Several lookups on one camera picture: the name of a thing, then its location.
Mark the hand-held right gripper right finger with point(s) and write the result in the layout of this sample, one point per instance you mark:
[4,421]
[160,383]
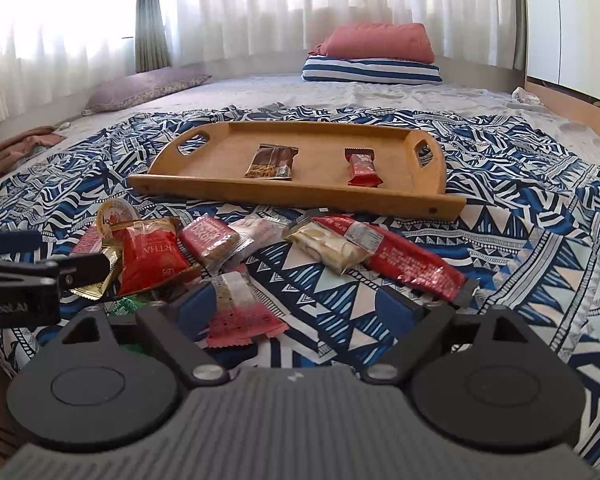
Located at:
[395,312]

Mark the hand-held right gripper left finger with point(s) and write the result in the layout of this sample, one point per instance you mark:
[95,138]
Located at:
[192,310]

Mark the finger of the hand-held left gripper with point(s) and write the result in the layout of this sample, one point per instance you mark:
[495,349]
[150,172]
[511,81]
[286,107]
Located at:
[80,270]
[10,242]

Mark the gold snack packet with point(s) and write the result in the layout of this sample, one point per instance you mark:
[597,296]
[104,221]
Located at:
[113,260]

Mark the pink snack packet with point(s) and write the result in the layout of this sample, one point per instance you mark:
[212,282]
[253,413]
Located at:
[240,310]

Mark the long red snack packet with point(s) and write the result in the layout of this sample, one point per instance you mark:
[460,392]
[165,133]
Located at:
[410,260]

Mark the green snack packet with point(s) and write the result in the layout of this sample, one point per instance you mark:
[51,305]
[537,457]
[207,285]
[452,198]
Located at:
[125,307]

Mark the red snack pouch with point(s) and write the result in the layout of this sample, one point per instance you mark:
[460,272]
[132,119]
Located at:
[145,260]

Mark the jelly cup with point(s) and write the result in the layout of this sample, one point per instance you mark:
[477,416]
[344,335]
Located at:
[117,215]

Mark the red-brown biscuit packet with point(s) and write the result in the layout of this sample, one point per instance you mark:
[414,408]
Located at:
[207,240]

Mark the cream snack packet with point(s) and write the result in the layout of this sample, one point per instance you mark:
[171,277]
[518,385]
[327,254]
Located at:
[325,247]

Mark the wooden tray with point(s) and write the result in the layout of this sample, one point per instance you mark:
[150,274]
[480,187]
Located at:
[320,150]

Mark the flat red snack packet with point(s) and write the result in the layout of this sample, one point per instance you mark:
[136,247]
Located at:
[87,242]

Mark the pink cloth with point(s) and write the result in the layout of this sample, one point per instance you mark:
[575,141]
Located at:
[15,147]

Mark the clear wrapper snack packet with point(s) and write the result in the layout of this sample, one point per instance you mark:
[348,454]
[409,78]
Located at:
[265,232]

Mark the small red snack packet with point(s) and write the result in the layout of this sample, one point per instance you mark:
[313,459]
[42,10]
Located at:
[364,170]

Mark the blue patterned blanket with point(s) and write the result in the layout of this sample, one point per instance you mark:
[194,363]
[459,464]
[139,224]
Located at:
[505,210]

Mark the brown snack packet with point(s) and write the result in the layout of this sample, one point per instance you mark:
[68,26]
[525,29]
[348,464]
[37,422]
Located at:
[270,162]

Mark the purple pillow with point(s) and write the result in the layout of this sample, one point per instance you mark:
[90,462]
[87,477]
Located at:
[145,90]

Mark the grey bed sheet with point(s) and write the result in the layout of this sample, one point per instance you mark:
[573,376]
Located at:
[280,92]

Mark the blue striped pillow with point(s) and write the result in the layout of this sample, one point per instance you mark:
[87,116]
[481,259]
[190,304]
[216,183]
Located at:
[370,70]

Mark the white crumpled cloth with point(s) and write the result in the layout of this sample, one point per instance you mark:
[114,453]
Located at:
[525,95]

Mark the olive curtain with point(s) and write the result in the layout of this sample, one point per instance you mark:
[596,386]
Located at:
[152,20]
[520,10]

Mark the red folded blanket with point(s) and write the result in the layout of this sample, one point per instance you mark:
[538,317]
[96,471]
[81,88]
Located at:
[380,42]

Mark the white sheer curtain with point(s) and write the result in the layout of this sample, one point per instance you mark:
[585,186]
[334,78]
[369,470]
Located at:
[255,0]

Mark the white wardrobe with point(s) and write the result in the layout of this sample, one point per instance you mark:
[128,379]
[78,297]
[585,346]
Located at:
[570,20]

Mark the wooden bed frame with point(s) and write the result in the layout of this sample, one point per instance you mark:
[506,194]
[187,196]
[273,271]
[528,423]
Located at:
[570,110]

